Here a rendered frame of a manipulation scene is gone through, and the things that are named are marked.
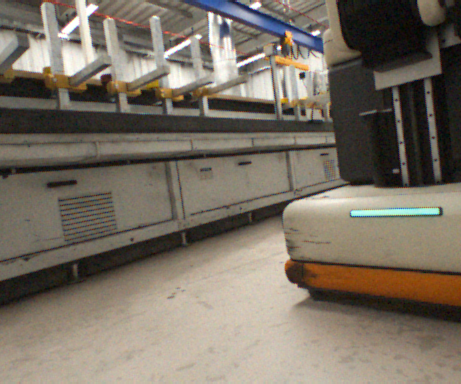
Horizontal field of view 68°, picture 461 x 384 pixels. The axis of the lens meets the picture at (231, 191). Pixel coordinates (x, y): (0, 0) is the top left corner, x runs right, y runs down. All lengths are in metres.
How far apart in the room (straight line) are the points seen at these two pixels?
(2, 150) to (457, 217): 1.31
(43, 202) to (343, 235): 1.23
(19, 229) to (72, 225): 0.21
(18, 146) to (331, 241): 1.08
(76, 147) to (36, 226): 0.38
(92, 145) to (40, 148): 0.20
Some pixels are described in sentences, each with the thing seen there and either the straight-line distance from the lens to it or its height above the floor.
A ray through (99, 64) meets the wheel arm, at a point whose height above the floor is 0.80.
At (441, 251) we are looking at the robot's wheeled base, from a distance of 0.82.
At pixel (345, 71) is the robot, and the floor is 0.65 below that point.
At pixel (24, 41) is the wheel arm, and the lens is 1.18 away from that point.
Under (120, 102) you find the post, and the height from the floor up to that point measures 0.75.
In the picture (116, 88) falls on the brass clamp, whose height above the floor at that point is 0.80.
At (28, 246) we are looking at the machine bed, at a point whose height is 0.20.
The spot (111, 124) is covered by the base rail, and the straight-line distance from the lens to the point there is 1.50.
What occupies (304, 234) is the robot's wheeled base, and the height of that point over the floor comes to 0.20.
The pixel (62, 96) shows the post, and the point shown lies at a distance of 1.47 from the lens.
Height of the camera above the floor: 0.38
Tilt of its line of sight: 3 degrees down
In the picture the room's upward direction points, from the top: 8 degrees counter-clockwise
